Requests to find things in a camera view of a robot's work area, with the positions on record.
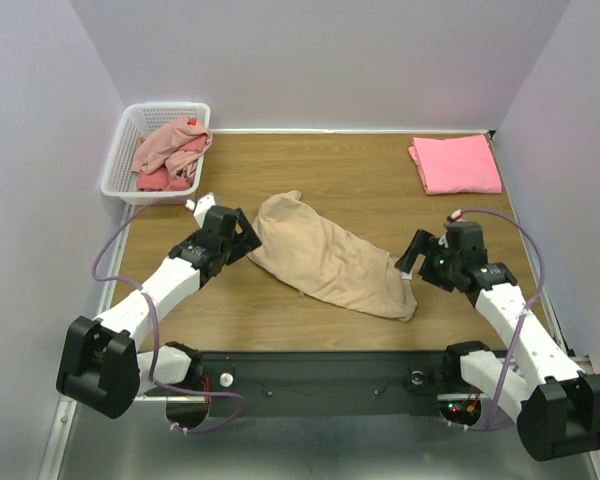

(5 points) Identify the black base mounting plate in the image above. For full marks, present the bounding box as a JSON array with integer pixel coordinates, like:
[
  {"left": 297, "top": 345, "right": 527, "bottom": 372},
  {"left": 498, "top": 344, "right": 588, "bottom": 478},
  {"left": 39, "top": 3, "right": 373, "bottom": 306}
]
[{"left": 197, "top": 350, "right": 470, "bottom": 417}]

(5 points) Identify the folded bright pink t shirt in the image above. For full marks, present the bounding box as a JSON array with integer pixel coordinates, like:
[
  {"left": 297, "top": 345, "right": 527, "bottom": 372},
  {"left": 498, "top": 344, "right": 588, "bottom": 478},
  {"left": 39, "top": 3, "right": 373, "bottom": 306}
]
[{"left": 408, "top": 134, "right": 503, "bottom": 195}]

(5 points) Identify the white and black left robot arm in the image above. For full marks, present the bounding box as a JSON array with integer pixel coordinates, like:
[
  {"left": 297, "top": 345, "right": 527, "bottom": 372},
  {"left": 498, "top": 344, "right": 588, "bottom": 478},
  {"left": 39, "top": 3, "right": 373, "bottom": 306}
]
[{"left": 56, "top": 196, "right": 261, "bottom": 419}]

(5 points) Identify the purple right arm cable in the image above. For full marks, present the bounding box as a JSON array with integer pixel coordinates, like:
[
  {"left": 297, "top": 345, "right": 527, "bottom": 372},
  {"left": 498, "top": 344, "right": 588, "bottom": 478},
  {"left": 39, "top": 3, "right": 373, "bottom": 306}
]
[{"left": 447, "top": 207, "right": 546, "bottom": 432}]

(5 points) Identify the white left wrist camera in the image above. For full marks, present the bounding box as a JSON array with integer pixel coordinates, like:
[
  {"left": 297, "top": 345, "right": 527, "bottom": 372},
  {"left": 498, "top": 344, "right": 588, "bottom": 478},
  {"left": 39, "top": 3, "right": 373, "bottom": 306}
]
[{"left": 185, "top": 192, "right": 217, "bottom": 227}]

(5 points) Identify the beige t shirt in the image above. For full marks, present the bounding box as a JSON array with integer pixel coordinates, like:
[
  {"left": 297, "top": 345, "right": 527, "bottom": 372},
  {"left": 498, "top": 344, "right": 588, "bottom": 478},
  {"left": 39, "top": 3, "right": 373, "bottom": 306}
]
[{"left": 248, "top": 190, "right": 417, "bottom": 322}]

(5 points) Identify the white perforated plastic basket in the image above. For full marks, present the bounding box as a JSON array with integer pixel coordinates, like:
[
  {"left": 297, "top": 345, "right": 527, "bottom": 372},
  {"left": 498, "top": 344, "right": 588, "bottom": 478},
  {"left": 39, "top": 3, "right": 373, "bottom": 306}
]
[{"left": 101, "top": 101, "right": 213, "bottom": 205}]

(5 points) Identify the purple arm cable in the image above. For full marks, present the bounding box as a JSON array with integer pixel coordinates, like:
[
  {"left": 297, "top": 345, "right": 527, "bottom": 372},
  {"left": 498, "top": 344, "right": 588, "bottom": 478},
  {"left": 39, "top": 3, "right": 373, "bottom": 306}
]
[
  {"left": 447, "top": 207, "right": 546, "bottom": 432},
  {"left": 90, "top": 202, "right": 246, "bottom": 435}
]

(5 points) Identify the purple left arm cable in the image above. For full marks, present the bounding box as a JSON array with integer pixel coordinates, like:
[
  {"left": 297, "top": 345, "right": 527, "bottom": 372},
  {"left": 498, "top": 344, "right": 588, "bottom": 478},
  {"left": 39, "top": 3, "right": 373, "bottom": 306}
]
[{"left": 90, "top": 202, "right": 246, "bottom": 435}]

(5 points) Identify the aluminium frame rail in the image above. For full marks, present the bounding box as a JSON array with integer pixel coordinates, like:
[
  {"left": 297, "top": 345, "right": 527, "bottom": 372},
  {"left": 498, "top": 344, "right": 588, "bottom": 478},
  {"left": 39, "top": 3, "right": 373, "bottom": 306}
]
[{"left": 567, "top": 349, "right": 598, "bottom": 375}]

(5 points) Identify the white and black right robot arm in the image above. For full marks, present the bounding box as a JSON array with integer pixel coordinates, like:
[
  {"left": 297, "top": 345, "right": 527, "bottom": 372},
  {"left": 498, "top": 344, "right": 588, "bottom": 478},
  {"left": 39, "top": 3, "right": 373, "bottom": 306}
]
[{"left": 395, "top": 221, "right": 600, "bottom": 461}]

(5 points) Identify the dusty pink t shirt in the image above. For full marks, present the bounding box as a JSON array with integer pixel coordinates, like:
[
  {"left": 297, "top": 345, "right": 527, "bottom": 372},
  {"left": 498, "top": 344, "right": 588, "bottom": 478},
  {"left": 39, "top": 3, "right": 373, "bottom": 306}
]
[{"left": 137, "top": 116, "right": 213, "bottom": 160}]

